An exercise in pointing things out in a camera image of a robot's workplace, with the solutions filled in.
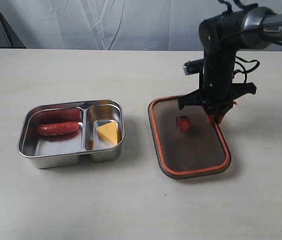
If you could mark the yellow toy cheese wedge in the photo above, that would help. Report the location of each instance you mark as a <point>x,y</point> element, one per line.
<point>108,133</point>

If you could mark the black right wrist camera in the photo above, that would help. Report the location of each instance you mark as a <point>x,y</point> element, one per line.
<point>193,67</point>

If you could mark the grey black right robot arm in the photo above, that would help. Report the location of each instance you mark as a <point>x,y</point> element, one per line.
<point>252,28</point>

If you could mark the transparent dark lunch box lid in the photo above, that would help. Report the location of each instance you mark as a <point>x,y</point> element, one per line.
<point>186,145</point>

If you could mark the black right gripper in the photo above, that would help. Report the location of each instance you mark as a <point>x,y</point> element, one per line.
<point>217,92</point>

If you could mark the grey wrinkled backdrop curtain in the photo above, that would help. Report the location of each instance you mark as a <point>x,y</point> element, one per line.
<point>137,25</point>

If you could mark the red toy sausage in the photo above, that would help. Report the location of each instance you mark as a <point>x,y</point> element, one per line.
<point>56,129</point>

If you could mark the stainless steel lunch box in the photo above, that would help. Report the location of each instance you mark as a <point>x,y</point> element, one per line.
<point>67,149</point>

